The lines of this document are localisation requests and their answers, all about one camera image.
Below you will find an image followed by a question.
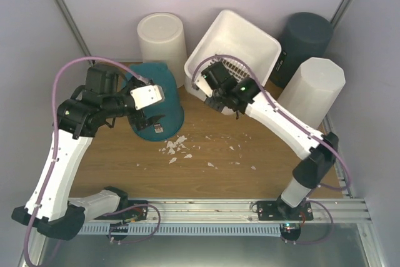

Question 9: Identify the aluminium front rail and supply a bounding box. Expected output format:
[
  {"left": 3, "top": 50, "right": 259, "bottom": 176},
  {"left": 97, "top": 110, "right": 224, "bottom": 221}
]
[{"left": 67, "top": 197, "right": 373, "bottom": 223}]

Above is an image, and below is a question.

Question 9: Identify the white rectangular tub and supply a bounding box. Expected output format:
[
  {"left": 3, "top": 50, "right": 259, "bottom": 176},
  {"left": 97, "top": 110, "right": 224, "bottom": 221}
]
[{"left": 184, "top": 9, "right": 282, "bottom": 101}]

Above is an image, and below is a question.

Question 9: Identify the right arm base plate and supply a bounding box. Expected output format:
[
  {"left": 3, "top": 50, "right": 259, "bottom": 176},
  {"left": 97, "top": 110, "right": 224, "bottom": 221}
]
[{"left": 254, "top": 199, "right": 314, "bottom": 221}]

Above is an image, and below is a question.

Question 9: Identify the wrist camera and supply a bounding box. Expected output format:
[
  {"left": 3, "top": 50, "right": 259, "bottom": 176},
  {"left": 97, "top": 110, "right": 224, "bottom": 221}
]
[
  {"left": 130, "top": 84, "right": 165, "bottom": 110},
  {"left": 194, "top": 76, "right": 213, "bottom": 98}
]

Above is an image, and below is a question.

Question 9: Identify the teal round bin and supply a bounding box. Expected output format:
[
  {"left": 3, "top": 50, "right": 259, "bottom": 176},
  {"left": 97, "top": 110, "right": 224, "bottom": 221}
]
[{"left": 129, "top": 63, "right": 184, "bottom": 141}]

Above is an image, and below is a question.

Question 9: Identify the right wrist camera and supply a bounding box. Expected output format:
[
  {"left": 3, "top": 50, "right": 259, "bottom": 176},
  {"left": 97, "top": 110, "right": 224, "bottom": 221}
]
[{"left": 194, "top": 76, "right": 213, "bottom": 98}]

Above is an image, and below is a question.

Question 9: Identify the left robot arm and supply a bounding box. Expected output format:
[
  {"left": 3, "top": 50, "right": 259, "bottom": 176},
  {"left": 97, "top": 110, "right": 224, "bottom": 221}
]
[{"left": 12, "top": 64, "right": 164, "bottom": 241}]

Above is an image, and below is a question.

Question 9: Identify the left aluminium frame post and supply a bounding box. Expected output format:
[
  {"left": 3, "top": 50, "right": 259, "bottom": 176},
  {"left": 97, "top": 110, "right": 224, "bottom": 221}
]
[{"left": 54, "top": 0, "right": 91, "bottom": 56}]

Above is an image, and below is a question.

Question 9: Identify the white faceted bin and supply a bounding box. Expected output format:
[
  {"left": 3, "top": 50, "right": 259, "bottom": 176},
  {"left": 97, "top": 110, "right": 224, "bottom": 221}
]
[{"left": 277, "top": 57, "right": 346, "bottom": 129}]

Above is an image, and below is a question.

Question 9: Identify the dark grey round bin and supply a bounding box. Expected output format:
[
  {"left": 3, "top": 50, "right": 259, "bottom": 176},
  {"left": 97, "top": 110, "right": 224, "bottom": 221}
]
[{"left": 269, "top": 12, "right": 334, "bottom": 89}]

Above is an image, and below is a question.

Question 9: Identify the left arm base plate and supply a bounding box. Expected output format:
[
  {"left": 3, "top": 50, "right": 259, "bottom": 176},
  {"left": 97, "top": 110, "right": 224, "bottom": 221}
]
[{"left": 97, "top": 199, "right": 148, "bottom": 223}]

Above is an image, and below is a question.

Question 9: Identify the white cylindrical bin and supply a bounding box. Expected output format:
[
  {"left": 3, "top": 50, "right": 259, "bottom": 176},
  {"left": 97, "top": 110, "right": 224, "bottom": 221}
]
[{"left": 137, "top": 12, "right": 188, "bottom": 88}]

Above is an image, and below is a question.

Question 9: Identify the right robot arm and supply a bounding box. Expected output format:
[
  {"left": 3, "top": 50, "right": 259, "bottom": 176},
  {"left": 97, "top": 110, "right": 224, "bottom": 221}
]
[{"left": 193, "top": 61, "right": 339, "bottom": 220}]

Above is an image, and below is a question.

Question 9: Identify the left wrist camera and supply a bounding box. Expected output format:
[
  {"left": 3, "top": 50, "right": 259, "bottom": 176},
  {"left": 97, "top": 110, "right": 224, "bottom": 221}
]
[{"left": 130, "top": 84, "right": 165, "bottom": 110}]

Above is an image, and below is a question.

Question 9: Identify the grey slotted cable duct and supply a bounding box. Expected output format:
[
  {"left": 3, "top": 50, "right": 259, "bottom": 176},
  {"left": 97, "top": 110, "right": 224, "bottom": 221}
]
[{"left": 76, "top": 223, "right": 282, "bottom": 236}]

